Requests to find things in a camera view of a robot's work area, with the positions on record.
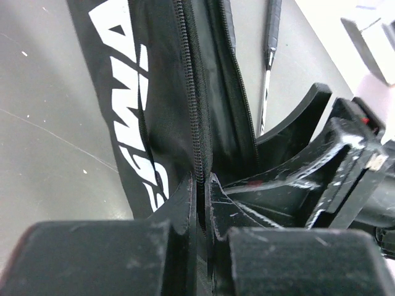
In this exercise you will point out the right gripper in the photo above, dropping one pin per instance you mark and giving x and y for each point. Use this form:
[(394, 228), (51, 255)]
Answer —
[(314, 181)]

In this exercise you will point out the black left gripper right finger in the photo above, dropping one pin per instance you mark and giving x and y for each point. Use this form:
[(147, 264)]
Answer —
[(249, 256)]

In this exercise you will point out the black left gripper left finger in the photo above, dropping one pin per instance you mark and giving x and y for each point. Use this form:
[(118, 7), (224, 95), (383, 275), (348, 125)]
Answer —
[(152, 256)]

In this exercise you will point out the black Crossway racket bag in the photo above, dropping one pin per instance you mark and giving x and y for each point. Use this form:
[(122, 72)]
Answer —
[(171, 93)]

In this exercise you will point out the silver badminton racket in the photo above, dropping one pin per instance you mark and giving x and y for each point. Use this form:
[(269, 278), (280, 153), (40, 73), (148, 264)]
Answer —
[(270, 48)]

